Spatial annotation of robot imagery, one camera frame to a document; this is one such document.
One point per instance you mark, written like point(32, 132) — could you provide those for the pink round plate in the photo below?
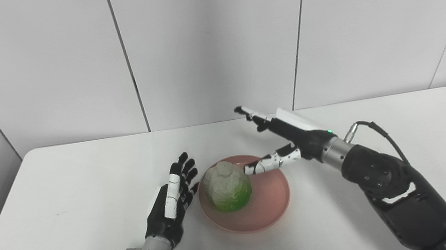
point(262, 203)

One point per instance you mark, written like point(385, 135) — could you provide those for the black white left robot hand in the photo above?
point(170, 216)

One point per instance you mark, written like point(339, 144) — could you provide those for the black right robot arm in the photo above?
point(405, 199)

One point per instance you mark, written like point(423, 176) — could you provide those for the green white toy cabbage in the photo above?
point(228, 189)

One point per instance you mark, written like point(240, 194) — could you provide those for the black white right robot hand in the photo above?
point(303, 134)

